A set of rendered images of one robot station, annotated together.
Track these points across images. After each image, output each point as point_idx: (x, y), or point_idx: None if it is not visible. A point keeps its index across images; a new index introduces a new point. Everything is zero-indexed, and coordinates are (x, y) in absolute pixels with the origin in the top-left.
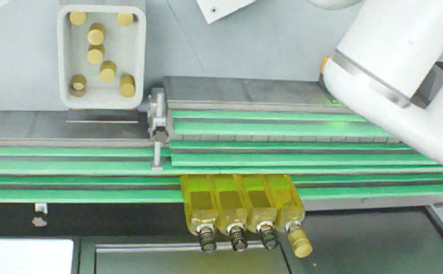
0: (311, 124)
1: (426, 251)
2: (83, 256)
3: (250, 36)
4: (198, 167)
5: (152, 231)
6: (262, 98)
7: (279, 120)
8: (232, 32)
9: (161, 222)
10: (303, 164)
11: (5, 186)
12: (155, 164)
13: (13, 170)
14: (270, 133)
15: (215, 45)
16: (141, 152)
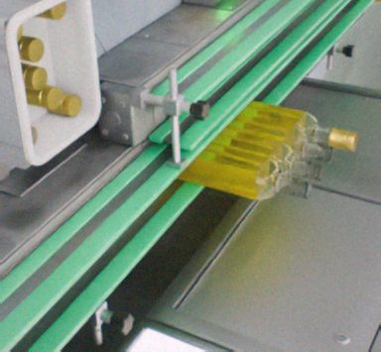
0: (245, 37)
1: (352, 109)
2: (184, 325)
3: None
4: (201, 140)
5: (166, 263)
6: (187, 39)
7: (223, 50)
8: None
9: (157, 249)
10: (260, 80)
11: (34, 332)
12: (179, 160)
13: (72, 279)
14: (240, 60)
15: (105, 7)
16: (137, 166)
